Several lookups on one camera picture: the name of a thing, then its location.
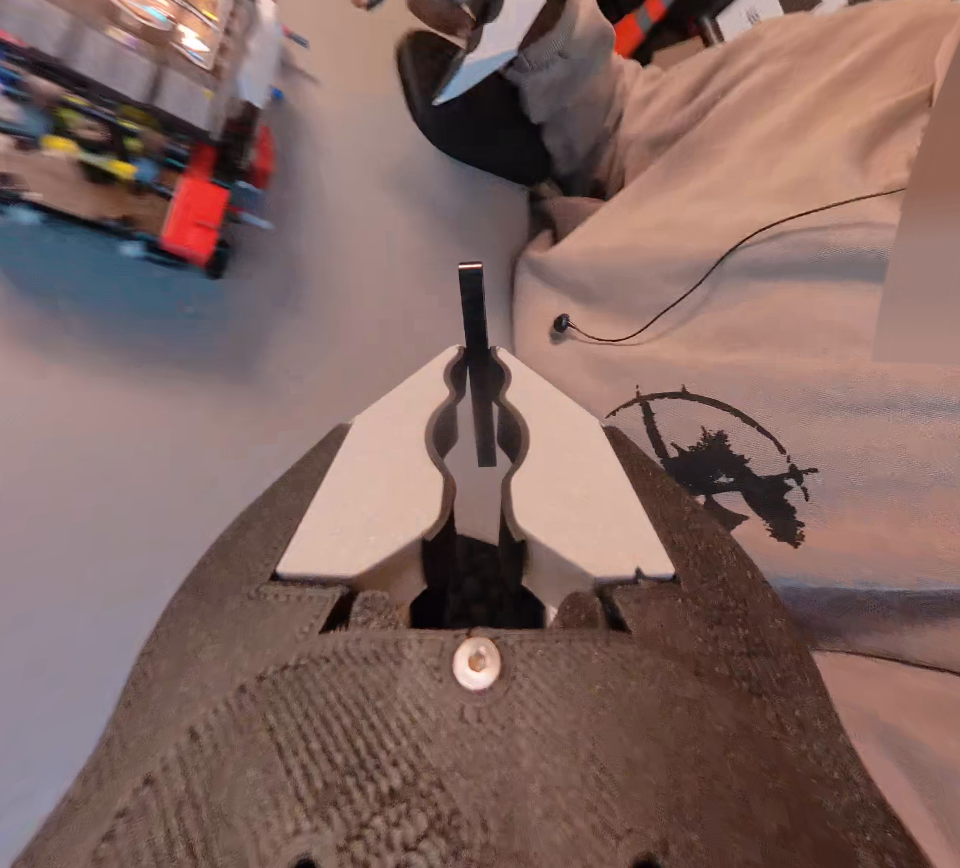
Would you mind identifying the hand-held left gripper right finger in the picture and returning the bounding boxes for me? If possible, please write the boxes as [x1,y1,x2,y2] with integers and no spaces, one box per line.
[491,347,676,608]

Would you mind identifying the red white lego car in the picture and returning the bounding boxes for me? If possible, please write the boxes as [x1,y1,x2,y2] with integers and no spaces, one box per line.
[0,0,309,281]

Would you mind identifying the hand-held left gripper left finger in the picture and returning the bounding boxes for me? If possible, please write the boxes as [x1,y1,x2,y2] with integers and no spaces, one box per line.
[276,345,466,608]

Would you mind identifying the person's beige sweatshirt torso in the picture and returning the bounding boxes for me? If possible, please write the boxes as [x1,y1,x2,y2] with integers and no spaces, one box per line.
[513,0,960,868]

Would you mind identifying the orange grey striped object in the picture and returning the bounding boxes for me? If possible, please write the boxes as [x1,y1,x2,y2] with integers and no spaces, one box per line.
[613,0,701,57]

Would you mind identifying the person's right forearm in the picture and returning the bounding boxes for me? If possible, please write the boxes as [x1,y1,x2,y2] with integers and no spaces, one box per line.
[516,0,655,196]

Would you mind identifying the black lego beam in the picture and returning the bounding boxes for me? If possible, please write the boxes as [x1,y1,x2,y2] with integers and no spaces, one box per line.
[458,262,498,469]

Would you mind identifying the black padded wrist rest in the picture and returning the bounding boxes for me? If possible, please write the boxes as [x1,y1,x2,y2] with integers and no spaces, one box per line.
[395,30,558,187]

